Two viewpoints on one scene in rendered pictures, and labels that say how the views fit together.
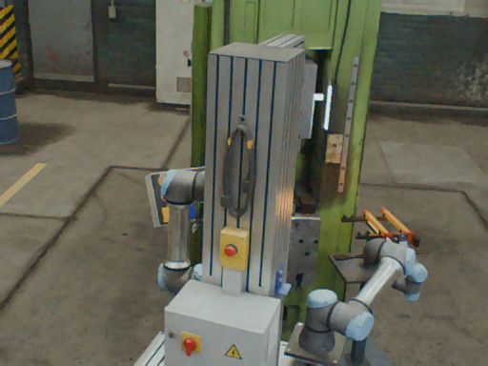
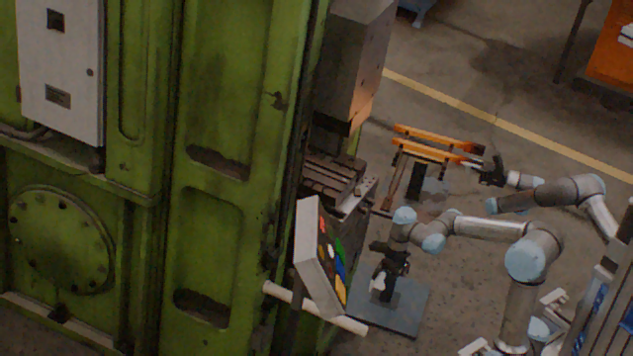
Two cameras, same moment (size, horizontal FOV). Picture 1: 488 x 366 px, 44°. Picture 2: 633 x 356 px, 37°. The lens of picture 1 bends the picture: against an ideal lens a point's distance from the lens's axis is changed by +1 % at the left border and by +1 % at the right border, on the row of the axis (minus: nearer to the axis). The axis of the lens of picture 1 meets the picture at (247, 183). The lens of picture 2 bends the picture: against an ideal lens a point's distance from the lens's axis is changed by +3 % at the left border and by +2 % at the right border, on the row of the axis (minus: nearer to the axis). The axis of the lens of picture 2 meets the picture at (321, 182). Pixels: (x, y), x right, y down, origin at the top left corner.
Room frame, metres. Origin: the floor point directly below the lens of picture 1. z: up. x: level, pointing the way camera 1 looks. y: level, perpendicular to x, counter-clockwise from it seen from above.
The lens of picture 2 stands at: (2.01, 2.61, 3.16)
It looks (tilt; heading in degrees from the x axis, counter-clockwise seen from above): 36 degrees down; 294
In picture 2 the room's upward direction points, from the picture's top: 11 degrees clockwise
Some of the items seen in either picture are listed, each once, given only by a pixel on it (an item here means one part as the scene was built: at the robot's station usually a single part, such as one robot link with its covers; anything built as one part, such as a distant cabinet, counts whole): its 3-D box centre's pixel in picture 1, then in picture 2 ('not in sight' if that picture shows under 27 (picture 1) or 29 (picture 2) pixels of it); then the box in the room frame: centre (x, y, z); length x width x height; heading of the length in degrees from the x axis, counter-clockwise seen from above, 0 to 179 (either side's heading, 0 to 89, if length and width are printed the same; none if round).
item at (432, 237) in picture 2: not in sight; (429, 236); (2.66, 0.20, 1.23); 0.11 x 0.11 x 0.08; 81
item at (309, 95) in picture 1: (289, 92); (327, 37); (3.36, -0.20, 1.56); 0.42 x 0.39 x 0.40; 5
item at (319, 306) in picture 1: (321, 308); not in sight; (2.09, -0.33, 0.98); 0.13 x 0.12 x 0.14; 54
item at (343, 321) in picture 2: not in sight; (316, 309); (3.03, 0.16, 0.62); 0.44 x 0.05 x 0.05; 5
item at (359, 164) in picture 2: (307, 204); (349, 166); (3.22, -0.35, 0.95); 0.12 x 0.08 x 0.06; 5
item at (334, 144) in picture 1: (334, 148); not in sight; (3.30, -0.48, 1.27); 0.09 x 0.02 x 0.17; 95
